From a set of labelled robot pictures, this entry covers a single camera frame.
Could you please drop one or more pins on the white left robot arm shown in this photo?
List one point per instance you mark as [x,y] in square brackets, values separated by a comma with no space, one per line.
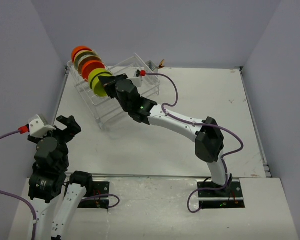
[49,175]

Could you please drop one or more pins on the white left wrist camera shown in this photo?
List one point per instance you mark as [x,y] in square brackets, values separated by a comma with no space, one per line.
[39,126]

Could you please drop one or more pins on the patterned beige bowl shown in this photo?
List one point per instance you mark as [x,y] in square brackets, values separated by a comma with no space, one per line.
[84,60]

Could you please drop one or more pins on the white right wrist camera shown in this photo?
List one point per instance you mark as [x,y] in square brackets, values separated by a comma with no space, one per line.
[137,79]

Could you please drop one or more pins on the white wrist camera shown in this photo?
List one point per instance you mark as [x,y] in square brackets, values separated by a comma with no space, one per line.
[39,126]
[137,79]

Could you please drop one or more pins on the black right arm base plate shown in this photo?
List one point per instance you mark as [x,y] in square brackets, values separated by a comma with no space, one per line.
[232,198]

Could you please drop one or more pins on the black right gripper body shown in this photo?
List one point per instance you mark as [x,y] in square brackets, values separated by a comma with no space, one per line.
[125,108]

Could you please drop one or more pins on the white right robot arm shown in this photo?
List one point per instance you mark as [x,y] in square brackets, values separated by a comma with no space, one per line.
[205,134]

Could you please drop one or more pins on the lime green bowl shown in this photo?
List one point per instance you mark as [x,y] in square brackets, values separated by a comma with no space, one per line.
[96,73]
[95,84]

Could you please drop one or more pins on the brown wooden spoon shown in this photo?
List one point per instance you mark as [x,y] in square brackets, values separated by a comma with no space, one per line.
[162,64]

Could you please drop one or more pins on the white wire dish rack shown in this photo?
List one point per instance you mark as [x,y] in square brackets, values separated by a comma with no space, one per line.
[104,109]

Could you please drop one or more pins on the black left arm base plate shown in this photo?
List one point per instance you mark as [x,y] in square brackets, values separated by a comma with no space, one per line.
[98,188]

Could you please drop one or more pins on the orange bowl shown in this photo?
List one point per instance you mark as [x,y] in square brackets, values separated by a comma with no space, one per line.
[78,49]
[89,66]

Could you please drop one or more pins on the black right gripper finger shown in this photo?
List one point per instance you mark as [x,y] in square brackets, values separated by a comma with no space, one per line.
[121,77]
[107,81]

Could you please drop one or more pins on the grey cutlery holder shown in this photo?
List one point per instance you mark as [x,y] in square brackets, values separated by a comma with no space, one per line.
[152,66]

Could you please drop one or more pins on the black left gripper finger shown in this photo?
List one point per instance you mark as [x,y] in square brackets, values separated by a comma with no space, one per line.
[62,122]
[72,124]

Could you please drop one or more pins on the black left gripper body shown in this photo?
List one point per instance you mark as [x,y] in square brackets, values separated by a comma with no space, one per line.
[59,135]

